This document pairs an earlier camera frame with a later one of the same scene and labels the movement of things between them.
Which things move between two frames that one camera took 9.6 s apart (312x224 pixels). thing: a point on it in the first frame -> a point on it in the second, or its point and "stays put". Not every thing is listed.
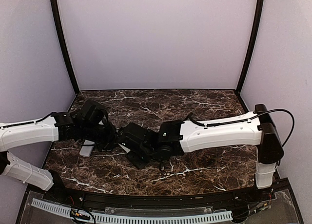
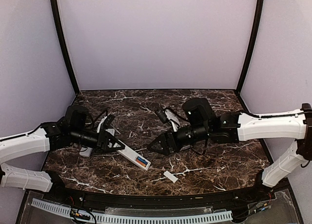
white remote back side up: [86, 151] stays put
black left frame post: [53, 4] stays put
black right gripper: [137, 162] -> [164, 139]
